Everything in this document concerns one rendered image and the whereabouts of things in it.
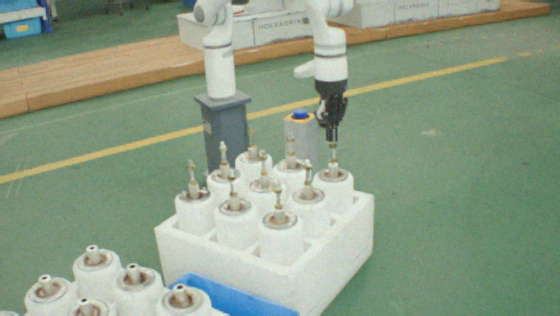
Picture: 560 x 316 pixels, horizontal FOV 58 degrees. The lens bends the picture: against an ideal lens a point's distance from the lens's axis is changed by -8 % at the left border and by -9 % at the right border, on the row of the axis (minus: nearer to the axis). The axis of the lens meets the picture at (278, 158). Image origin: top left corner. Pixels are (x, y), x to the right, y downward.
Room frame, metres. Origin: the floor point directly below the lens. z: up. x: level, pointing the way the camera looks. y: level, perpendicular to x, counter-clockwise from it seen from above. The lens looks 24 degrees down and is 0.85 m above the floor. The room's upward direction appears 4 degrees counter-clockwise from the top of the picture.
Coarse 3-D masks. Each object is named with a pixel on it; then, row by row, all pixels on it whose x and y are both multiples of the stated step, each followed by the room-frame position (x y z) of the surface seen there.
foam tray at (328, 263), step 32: (160, 224) 1.13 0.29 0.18; (352, 224) 1.11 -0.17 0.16; (160, 256) 1.11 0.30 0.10; (192, 256) 1.05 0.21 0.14; (224, 256) 0.99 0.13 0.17; (256, 256) 1.00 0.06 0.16; (320, 256) 0.98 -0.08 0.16; (352, 256) 1.11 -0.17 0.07; (256, 288) 0.95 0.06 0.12; (288, 288) 0.90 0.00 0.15; (320, 288) 0.98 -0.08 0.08
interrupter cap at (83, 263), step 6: (102, 252) 0.90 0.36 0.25; (108, 252) 0.90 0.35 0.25; (78, 258) 0.88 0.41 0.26; (84, 258) 0.88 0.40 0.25; (102, 258) 0.88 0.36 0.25; (108, 258) 0.88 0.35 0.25; (78, 264) 0.86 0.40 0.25; (84, 264) 0.86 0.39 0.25; (90, 264) 0.86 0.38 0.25; (96, 264) 0.86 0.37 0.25; (102, 264) 0.86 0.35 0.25; (108, 264) 0.86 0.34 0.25; (84, 270) 0.84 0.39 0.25; (90, 270) 0.84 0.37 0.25; (96, 270) 0.84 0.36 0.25
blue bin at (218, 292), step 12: (192, 276) 1.00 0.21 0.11; (168, 288) 0.95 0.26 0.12; (204, 288) 0.99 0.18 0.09; (216, 288) 0.97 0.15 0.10; (228, 288) 0.95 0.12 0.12; (216, 300) 0.97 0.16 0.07; (228, 300) 0.95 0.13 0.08; (240, 300) 0.93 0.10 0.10; (252, 300) 0.91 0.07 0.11; (264, 300) 0.90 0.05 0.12; (228, 312) 0.95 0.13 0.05; (240, 312) 0.93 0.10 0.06; (252, 312) 0.91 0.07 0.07; (264, 312) 0.90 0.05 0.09; (276, 312) 0.88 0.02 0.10; (288, 312) 0.86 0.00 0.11
